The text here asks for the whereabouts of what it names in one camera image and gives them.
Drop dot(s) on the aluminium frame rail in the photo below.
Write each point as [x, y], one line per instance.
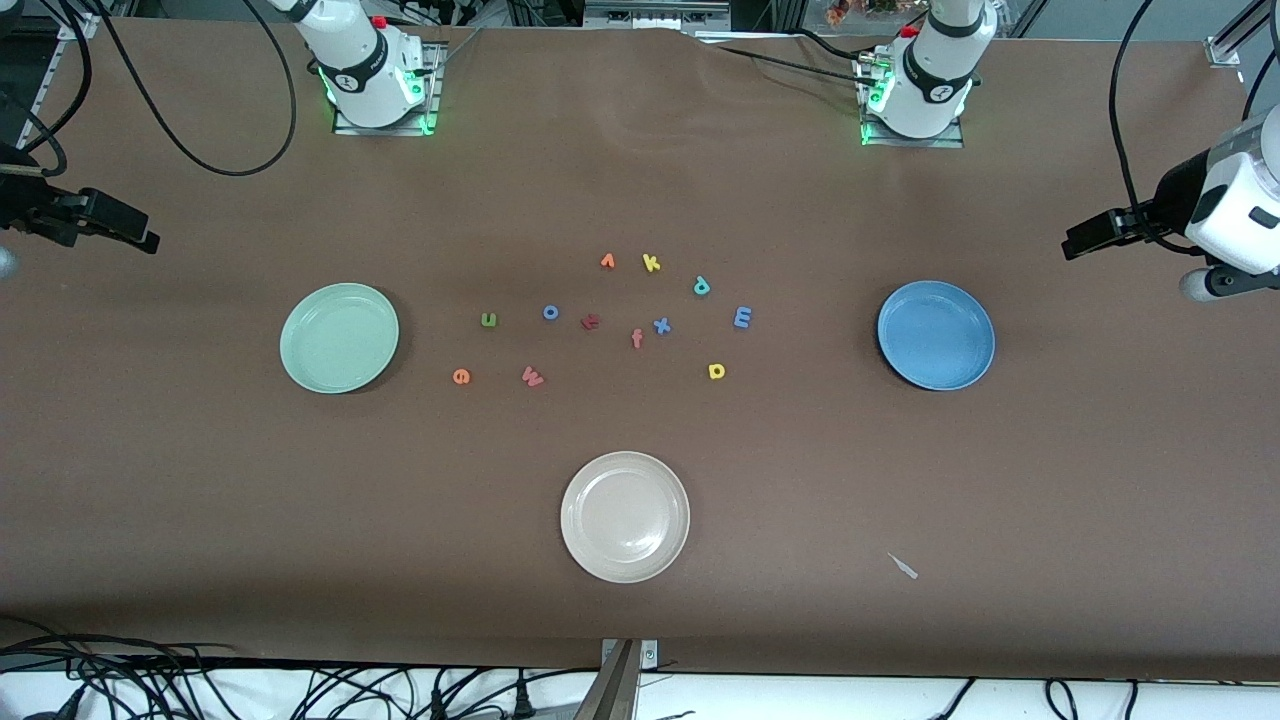
[1222, 50]
[50, 95]

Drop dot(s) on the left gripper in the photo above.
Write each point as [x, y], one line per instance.
[1168, 203]

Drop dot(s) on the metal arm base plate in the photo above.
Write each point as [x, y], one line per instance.
[948, 142]
[345, 128]

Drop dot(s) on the green plate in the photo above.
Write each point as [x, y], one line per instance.
[340, 338]

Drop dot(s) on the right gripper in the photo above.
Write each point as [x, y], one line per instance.
[27, 206]

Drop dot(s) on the metal camera post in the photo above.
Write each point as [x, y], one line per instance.
[618, 690]

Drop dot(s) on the blue plate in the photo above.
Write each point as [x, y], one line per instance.
[936, 335]

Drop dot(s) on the brown table cover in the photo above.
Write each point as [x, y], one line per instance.
[640, 430]

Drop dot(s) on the blue foam letter m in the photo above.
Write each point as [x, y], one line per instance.
[742, 318]

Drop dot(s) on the white paper scrap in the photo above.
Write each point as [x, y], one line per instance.
[903, 566]

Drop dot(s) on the orange flowers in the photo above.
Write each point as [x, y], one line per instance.
[840, 12]

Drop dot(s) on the pink foam letter w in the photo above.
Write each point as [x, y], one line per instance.
[532, 377]

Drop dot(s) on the grey power strip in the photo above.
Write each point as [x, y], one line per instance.
[655, 15]

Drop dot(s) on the beige plate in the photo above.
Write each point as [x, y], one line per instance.
[625, 517]

